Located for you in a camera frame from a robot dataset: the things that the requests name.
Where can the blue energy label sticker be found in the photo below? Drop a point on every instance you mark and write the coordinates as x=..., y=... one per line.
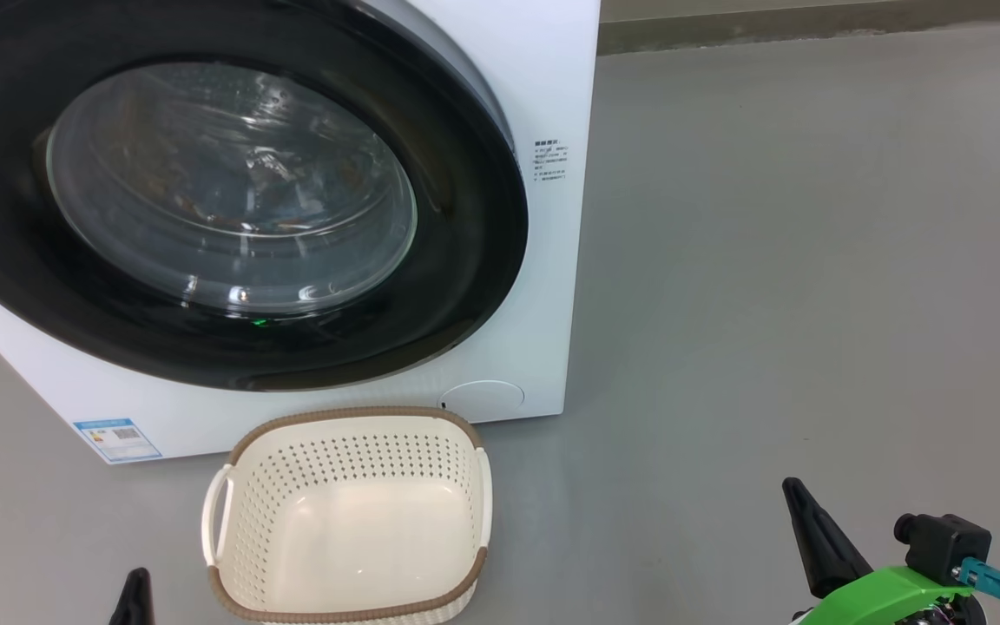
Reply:
x=118, y=440

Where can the small printed text label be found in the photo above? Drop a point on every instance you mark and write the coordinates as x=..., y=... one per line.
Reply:
x=551, y=161

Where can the white front-load washing machine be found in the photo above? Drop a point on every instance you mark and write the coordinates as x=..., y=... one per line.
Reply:
x=552, y=304

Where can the grey wall baseboard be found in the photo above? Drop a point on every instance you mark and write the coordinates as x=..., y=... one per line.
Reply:
x=812, y=26

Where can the round white filter cover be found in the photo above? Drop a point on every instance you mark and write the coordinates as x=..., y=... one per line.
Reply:
x=483, y=401

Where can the black round washing machine door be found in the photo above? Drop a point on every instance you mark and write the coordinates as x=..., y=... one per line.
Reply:
x=448, y=286

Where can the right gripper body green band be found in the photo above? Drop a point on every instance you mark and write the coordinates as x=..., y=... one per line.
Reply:
x=882, y=599

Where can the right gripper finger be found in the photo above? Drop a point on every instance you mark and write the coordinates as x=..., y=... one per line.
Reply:
x=821, y=555

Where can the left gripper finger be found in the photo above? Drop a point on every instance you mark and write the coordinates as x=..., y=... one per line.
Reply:
x=135, y=603

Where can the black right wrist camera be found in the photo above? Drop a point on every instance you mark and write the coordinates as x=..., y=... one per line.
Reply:
x=943, y=542

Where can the cream perforated laundry basket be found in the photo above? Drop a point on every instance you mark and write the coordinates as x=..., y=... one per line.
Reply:
x=352, y=521

